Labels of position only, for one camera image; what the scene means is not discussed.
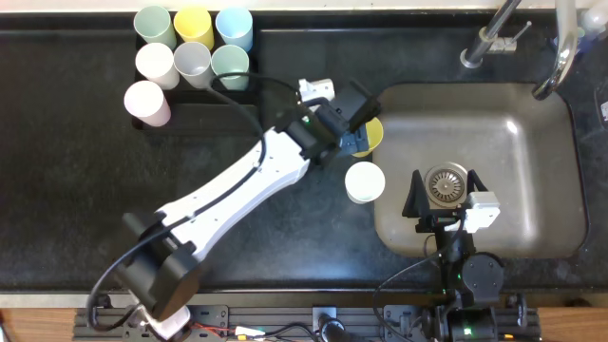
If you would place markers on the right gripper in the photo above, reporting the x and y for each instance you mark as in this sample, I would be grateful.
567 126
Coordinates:
430 223

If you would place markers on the blue soap bottle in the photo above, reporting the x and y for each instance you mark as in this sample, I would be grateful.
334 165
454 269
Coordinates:
596 19

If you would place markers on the yellow cup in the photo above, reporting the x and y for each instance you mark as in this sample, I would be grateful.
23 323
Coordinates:
374 135
192 24

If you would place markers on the green cup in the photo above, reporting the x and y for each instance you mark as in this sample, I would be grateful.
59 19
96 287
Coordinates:
153 24
230 61

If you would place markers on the grey cup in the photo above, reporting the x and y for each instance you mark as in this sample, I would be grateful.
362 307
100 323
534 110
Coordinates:
191 61

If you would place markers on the white cup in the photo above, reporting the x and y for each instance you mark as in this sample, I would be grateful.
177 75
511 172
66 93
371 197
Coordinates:
365 182
154 62

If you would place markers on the mounting rail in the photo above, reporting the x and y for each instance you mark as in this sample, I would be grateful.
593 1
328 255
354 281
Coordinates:
285 318

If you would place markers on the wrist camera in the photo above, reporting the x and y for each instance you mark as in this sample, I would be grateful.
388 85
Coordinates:
317 89
480 209

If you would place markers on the black tray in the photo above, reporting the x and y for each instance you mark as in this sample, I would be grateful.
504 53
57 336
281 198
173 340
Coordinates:
214 114

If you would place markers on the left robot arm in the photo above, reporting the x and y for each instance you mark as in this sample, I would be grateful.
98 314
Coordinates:
237 185

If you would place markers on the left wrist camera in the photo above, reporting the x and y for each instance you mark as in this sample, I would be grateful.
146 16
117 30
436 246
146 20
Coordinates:
317 89

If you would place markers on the steel sink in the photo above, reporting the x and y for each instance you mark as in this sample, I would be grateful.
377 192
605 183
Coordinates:
522 166

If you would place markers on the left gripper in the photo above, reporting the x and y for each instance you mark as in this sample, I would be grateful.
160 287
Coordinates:
335 119

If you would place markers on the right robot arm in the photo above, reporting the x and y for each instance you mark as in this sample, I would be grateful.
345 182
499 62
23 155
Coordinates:
482 273

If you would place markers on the steel tap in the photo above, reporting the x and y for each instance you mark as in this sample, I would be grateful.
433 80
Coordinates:
567 47

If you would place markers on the pink cup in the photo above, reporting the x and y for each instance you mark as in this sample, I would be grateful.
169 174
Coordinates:
145 100

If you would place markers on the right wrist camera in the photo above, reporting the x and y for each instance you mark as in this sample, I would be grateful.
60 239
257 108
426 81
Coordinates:
480 209

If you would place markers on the blue cup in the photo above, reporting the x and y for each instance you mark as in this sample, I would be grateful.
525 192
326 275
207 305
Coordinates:
233 26

